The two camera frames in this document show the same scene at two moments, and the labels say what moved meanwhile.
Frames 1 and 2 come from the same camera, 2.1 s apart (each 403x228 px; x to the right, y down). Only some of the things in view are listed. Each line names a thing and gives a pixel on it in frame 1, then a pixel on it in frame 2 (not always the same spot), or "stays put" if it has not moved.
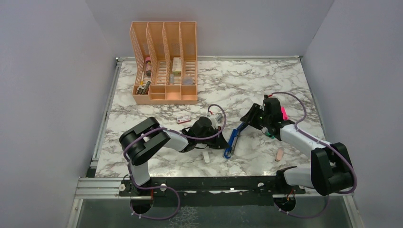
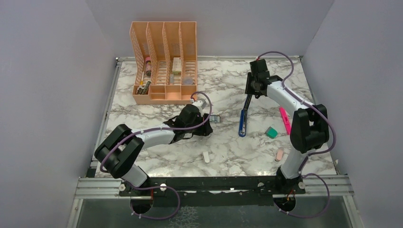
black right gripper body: [267, 120] -> [250, 87]
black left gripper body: [213, 142] -> [202, 130]
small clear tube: [206, 156] stays put
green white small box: [176, 70] stays put
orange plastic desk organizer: [165, 56] stays put
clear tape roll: [187, 80] stays put
